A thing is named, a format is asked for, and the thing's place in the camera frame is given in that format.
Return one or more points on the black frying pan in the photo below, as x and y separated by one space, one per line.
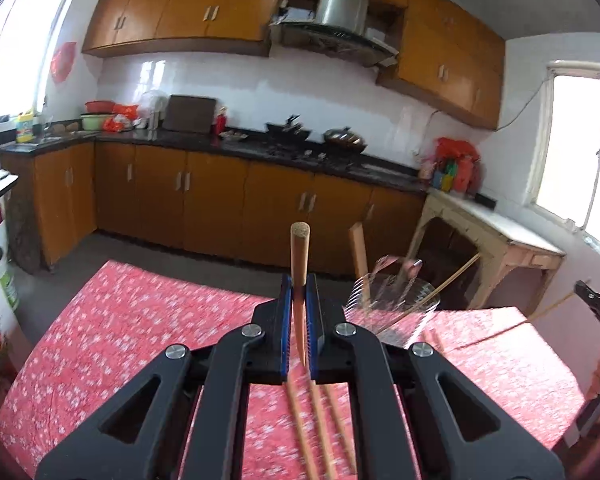
287 130

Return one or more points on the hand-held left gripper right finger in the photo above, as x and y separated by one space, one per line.
314 330

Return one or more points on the wok with lid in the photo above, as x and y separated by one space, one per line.
345 139

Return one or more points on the colourful box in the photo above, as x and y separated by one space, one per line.
443 177

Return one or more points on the crumpled red bag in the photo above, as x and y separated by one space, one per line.
455 149

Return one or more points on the white framed window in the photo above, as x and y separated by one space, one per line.
575 145

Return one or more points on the yellow dish soap bottle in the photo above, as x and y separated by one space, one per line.
24 127

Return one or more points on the pale green basin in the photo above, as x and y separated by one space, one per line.
95 122

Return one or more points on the plate with food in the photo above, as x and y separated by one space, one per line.
233 135

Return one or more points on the green and white canister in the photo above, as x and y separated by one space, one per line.
7 285

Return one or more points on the wooden chopstick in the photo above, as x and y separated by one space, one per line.
300 270
495 336
341 435
302 435
358 255
555 305
455 276
322 435

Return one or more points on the red wall decoration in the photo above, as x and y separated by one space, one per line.
63 62

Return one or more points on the brown base cabinets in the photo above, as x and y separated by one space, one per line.
205 210

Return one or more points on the cream wooden side table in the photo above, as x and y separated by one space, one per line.
500 230

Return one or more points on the red basin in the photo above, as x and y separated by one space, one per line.
99 107

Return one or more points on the dark cutting board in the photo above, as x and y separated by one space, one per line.
189 114

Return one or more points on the steel range hood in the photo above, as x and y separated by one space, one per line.
340 10

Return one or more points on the large sliding window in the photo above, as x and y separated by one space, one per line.
20 45

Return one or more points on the white plastic bag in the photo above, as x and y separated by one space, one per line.
152 102

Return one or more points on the black kitchen countertop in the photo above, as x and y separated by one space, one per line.
280 152

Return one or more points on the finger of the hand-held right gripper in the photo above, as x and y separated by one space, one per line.
597 302

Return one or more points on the red plastic bag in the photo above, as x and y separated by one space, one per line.
122 117

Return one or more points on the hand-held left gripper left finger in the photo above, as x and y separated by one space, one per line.
282 325

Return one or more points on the red bottle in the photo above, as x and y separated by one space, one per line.
220 122

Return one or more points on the red floral tablecloth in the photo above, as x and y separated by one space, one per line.
130 335

